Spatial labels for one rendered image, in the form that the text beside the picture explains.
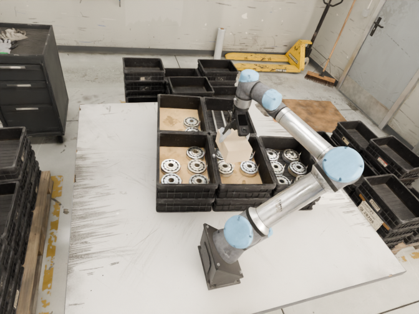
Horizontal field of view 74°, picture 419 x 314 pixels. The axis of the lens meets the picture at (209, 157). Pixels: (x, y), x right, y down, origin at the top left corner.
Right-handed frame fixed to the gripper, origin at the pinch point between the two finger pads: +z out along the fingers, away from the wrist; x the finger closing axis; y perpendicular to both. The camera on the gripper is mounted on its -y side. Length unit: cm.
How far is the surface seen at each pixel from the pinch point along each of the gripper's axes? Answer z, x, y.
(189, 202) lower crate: 29.5, 20.9, -9.6
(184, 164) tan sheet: 26.5, 18.8, 14.6
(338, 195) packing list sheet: 40, -75, -12
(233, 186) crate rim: 17.2, 0.9, -12.8
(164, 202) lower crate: 29.3, 33.5, -7.6
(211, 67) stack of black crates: 58, -55, 196
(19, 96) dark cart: 54, 126, 134
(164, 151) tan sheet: 26.4, 28.0, 26.4
